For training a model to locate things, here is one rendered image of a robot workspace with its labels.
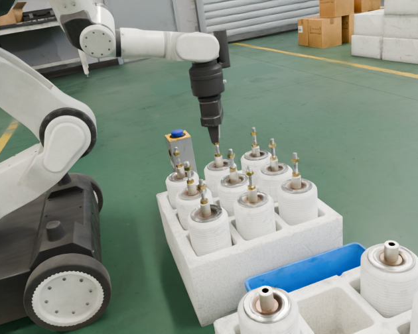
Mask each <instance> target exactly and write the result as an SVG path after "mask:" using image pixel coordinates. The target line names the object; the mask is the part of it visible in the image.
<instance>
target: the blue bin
mask: <svg viewBox="0 0 418 334"><path fill-rule="evenodd" d="M366 250H367V249H366V248H365V247H364V246H363V245H361V244H360V243H350V244H347V245H344V246H341V247H338V248H335V249H332V250H328V251H326V252H323V253H320V254H317V255H314V256H311V257H308V258H305V259H302V260H299V261H296V262H293V263H291V264H288V265H285V266H282V267H279V268H276V269H273V270H270V271H267V272H264V273H261V274H258V275H256V276H252V277H250V278H247V279H246V280H245V282H244V284H245V288H246V290H247V292H250V291H252V290H254V289H256V288H260V287H262V286H271V287H275V288H280V289H282V290H284V291H286V292H287V293H289V292H293V291H295V290H298V289H300V288H304V287H305V286H309V285H311V284H314V283H316V282H320V281H321V280H325V279H327V278H330V277H332V276H336V275H337V276H341V275H342V273H343V272H346V271H349V270H351V269H354V268H357V267H359V266H361V256H362V254H363V252H364V251H366Z"/></svg>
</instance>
